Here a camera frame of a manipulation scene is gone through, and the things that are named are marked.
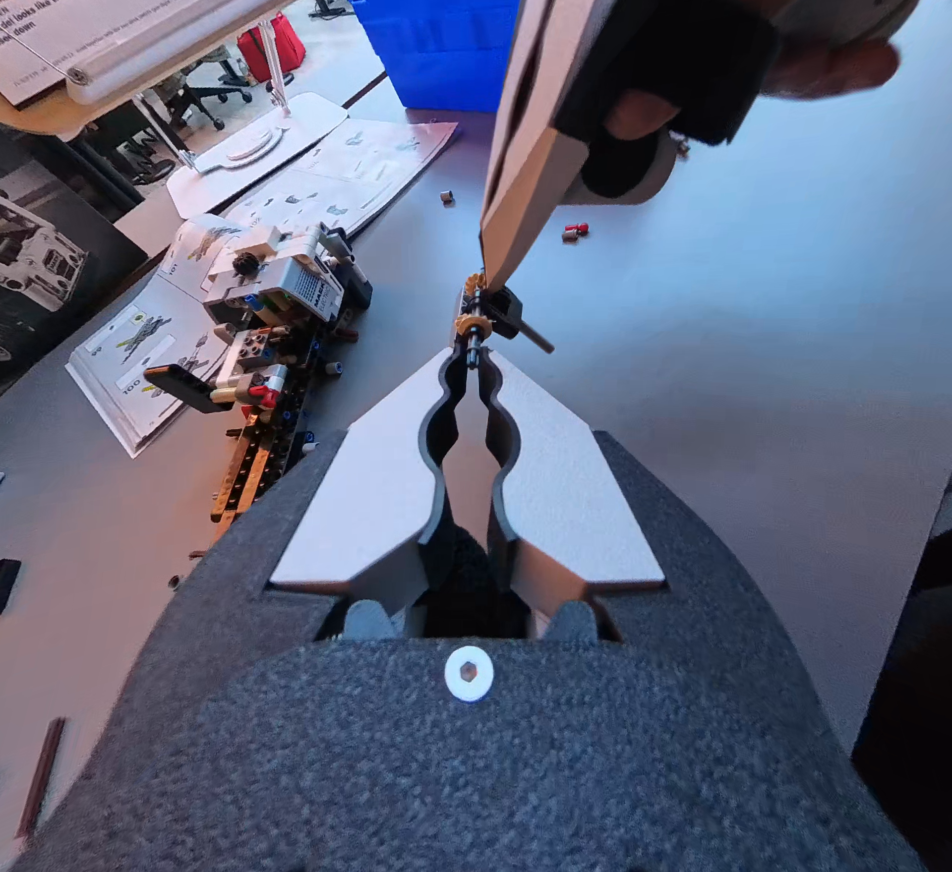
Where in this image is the person's right hand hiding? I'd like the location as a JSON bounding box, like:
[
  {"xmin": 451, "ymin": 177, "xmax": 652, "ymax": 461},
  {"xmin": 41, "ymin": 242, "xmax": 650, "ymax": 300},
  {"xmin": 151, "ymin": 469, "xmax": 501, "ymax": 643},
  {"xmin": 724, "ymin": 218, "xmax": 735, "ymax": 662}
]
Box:
[{"xmin": 606, "ymin": 0, "xmax": 952, "ymax": 142}]

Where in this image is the small lego gear assembly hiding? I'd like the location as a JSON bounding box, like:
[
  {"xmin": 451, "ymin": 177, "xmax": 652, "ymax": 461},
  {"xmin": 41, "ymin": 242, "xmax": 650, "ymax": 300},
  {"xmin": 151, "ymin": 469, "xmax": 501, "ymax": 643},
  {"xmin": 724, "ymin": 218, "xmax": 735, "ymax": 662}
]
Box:
[{"xmin": 452, "ymin": 272, "xmax": 556, "ymax": 372}]

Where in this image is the black printed lego box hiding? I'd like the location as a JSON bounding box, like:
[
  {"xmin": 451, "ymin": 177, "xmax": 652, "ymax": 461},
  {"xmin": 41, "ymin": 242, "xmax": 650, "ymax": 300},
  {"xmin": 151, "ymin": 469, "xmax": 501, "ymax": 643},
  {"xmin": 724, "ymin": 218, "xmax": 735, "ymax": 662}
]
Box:
[{"xmin": 0, "ymin": 132, "xmax": 147, "ymax": 397}]

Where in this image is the black office chair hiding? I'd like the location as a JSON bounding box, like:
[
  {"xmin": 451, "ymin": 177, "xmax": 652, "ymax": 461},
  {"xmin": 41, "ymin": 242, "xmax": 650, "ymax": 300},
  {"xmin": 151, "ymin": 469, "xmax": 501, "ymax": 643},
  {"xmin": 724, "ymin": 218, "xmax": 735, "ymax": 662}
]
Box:
[{"xmin": 160, "ymin": 47, "xmax": 255, "ymax": 131}]

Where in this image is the lego truck model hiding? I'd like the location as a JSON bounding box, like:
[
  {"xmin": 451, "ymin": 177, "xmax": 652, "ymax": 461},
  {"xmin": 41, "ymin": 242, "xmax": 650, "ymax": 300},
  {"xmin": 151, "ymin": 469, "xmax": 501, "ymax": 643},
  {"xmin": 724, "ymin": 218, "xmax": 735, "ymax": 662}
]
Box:
[{"xmin": 145, "ymin": 218, "xmax": 375, "ymax": 525}]

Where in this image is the open lego instruction booklet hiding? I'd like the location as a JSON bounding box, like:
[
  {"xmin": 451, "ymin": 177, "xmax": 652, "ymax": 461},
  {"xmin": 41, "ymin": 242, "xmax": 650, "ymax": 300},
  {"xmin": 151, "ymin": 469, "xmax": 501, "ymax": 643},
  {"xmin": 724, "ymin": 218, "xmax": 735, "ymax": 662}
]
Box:
[{"xmin": 65, "ymin": 214, "xmax": 257, "ymax": 458}]

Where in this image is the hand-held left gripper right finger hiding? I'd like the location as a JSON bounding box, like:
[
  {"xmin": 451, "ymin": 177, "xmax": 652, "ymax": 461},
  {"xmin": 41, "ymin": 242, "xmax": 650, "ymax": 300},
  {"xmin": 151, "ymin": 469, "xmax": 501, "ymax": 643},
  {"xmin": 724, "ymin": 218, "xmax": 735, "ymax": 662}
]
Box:
[{"xmin": 476, "ymin": 348, "xmax": 666, "ymax": 622}]

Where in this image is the brown lego axle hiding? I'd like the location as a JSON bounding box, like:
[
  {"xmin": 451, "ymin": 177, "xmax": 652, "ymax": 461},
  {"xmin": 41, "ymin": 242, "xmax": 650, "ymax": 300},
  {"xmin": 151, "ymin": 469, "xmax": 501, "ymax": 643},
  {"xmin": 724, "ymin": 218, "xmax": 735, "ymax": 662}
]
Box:
[{"xmin": 15, "ymin": 716, "xmax": 68, "ymax": 841}]

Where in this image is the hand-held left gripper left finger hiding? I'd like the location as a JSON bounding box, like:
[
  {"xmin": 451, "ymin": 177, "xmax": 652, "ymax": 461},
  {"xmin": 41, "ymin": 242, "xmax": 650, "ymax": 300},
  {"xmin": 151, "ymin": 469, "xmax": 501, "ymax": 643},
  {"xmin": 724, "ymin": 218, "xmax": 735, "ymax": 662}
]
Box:
[{"xmin": 268, "ymin": 348, "xmax": 462, "ymax": 620}]

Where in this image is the red bag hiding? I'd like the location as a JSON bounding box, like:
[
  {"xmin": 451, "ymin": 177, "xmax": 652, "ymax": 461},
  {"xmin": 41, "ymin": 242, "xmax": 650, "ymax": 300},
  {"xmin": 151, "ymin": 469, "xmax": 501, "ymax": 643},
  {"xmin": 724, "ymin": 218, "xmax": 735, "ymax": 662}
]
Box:
[{"xmin": 237, "ymin": 13, "xmax": 307, "ymax": 86}]

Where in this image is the blue plastic bin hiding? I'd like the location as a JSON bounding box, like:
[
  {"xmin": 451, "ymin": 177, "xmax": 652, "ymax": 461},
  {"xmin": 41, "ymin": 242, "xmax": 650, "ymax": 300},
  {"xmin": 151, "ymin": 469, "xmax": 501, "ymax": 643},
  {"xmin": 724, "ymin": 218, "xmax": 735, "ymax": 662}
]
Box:
[{"xmin": 342, "ymin": 0, "xmax": 568, "ymax": 116}]

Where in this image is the white illustrated paper sheet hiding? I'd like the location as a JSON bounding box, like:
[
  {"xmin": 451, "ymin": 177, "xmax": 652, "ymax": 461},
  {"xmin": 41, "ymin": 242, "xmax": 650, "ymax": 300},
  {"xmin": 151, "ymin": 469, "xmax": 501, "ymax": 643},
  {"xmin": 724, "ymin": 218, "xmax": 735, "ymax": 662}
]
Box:
[{"xmin": 223, "ymin": 119, "xmax": 459, "ymax": 242}]

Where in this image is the document holder stand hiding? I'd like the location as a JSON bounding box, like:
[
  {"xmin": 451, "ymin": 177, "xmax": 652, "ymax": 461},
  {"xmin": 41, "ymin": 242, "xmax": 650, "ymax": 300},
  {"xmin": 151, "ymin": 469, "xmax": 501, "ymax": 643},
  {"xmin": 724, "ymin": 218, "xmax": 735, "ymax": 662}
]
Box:
[{"xmin": 0, "ymin": 0, "xmax": 349, "ymax": 220}]

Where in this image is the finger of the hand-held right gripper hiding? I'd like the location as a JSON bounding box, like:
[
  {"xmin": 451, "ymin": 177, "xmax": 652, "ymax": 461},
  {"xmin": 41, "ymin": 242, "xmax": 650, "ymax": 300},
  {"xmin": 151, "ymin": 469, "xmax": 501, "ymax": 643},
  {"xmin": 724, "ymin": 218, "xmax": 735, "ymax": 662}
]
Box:
[
  {"xmin": 479, "ymin": 0, "xmax": 560, "ymax": 237},
  {"xmin": 482, "ymin": 0, "xmax": 657, "ymax": 291}
]

